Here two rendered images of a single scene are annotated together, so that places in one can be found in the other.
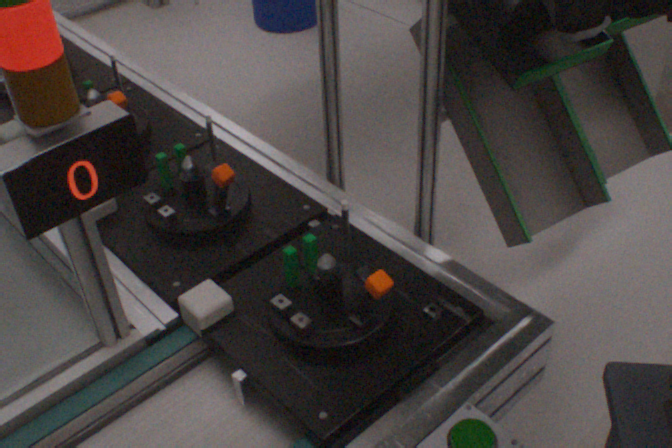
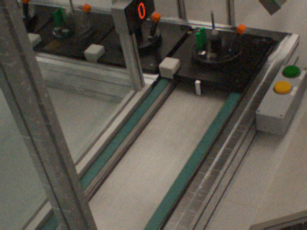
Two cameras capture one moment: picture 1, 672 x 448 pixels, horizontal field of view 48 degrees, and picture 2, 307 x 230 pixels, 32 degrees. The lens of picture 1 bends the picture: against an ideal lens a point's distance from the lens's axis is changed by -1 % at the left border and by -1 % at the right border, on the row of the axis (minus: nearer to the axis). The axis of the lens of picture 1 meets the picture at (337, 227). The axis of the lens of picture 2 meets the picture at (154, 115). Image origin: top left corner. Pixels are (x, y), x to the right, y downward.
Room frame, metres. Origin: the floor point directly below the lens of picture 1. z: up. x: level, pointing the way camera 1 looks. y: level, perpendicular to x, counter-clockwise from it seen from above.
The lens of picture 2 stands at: (-0.56, 0.49, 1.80)
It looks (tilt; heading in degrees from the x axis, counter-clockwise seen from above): 40 degrees down; 347
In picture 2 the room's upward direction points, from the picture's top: 11 degrees counter-clockwise
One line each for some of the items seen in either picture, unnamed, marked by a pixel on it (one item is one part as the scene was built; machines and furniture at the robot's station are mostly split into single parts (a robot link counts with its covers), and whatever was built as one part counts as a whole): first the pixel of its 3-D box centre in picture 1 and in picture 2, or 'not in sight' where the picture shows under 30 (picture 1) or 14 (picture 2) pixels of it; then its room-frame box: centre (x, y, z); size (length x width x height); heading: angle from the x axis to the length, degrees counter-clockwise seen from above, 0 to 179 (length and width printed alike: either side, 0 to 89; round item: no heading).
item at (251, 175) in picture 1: (192, 182); (136, 29); (0.78, 0.18, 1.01); 0.24 x 0.24 x 0.13; 41
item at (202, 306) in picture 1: (206, 309); (170, 68); (0.59, 0.15, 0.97); 0.05 x 0.05 x 0.04; 41
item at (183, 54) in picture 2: (330, 315); (216, 57); (0.58, 0.01, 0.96); 0.24 x 0.24 x 0.02; 41
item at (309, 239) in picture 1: (310, 254); (203, 35); (0.63, 0.03, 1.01); 0.01 x 0.01 x 0.05; 41
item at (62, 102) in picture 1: (40, 84); not in sight; (0.55, 0.23, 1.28); 0.05 x 0.05 x 0.05
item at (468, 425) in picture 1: (472, 440); (291, 72); (0.41, -0.12, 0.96); 0.04 x 0.04 x 0.02
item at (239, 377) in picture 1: (242, 387); (199, 87); (0.50, 0.11, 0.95); 0.01 x 0.01 x 0.04; 41
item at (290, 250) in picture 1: (291, 266); (199, 40); (0.61, 0.05, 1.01); 0.01 x 0.01 x 0.05; 41
